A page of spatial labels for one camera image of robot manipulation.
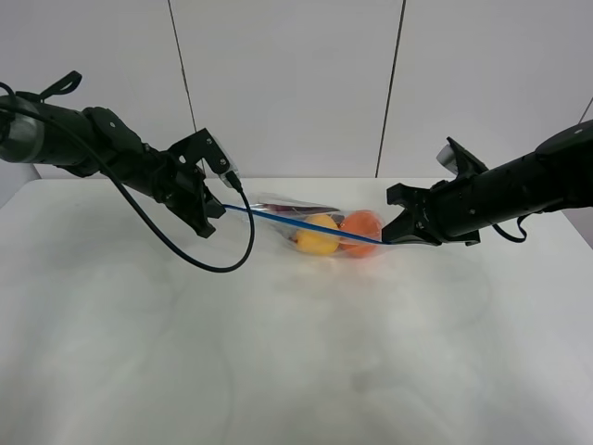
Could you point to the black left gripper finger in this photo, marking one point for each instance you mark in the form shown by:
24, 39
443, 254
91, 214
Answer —
191, 213
211, 206

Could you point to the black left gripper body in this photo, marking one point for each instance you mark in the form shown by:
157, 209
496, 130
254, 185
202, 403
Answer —
180, 187

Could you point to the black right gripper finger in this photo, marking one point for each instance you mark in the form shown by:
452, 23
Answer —
409, 228
407, 197

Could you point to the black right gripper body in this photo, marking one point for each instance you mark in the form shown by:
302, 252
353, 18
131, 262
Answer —
445, 213

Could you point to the clear zip bag blue seal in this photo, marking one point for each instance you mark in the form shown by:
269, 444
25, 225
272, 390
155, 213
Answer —
286, 226

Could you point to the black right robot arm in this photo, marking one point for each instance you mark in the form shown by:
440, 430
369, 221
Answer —
557, 175

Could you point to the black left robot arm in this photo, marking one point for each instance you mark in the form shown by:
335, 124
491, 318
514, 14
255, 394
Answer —
95, 140

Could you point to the orange fruit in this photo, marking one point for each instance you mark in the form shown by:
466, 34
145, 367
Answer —
364, 223

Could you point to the yellow fruit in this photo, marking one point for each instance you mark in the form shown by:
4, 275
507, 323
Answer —
314, 242

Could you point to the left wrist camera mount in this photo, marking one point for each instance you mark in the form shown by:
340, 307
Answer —
203, 146

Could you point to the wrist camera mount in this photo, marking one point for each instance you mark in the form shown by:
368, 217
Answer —
459, 161
203, 146

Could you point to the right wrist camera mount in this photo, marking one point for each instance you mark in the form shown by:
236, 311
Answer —
459, 161

